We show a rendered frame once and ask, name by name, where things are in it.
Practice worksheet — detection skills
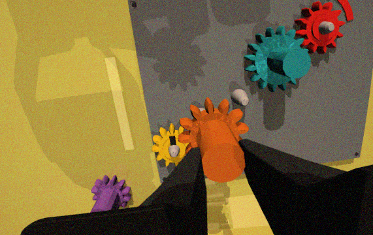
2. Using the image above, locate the purple gear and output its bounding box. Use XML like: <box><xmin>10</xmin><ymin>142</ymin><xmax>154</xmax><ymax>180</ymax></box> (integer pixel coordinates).
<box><xmin>90</xmin><ymin>175</ymin><xmax>131</xmax><ymax>213</ymax></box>

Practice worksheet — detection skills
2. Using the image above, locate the red curved arrow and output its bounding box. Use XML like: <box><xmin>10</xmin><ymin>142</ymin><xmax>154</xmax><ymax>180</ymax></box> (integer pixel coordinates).
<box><xmin>337</xmin><ymin>0</ymin><xmax>353</xmax><ymax>22</ymax></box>

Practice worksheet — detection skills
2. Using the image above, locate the teal gear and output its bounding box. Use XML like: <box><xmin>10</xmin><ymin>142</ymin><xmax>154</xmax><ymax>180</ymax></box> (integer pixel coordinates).
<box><xmin>244</xmin><ymin>26</ymin><xmax>311</xmax><ymax>92</ymax></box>

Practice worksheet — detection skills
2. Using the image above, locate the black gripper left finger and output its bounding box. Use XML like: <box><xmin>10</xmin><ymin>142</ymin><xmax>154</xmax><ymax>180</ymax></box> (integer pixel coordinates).
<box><xmin>20</xmin><ymin>147</ymin><xmax>208</xmax><ymax>235</ymax></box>

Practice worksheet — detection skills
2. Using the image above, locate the orange gear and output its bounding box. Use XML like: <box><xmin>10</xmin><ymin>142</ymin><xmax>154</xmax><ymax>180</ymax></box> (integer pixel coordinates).
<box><xmin>178</xmin><ymin>97</ymin><xmax>249</xmax><ymax>183</ymax></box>

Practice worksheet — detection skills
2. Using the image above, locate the yellow gear with black stripe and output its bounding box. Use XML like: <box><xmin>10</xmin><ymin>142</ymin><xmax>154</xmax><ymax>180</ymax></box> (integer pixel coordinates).
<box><xmin>152</xmin><ymin>123</ymin><xmax>189</xmax><ymax>166</ymax></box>

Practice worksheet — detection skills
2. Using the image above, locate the red gear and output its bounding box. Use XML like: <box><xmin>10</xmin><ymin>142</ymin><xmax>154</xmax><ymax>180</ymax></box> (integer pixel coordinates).
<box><xmin>295</xmin><ymin>1</ymin><xmax>345</xmax><ymax>54</ymax></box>

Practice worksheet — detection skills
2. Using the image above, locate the grey board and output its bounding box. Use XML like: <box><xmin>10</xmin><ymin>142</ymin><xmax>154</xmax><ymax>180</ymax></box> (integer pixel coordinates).
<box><xmin>128</xmin><ymin>0</ymin><xmax>373</xmax><ymax>164</ymax></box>

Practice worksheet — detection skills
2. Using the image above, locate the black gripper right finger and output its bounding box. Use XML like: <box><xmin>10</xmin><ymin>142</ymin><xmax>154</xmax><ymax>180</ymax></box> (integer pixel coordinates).
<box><xmin>238</xmin><ymin>139</ymin><xmax>373</xmax><ymax>235</ymax></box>

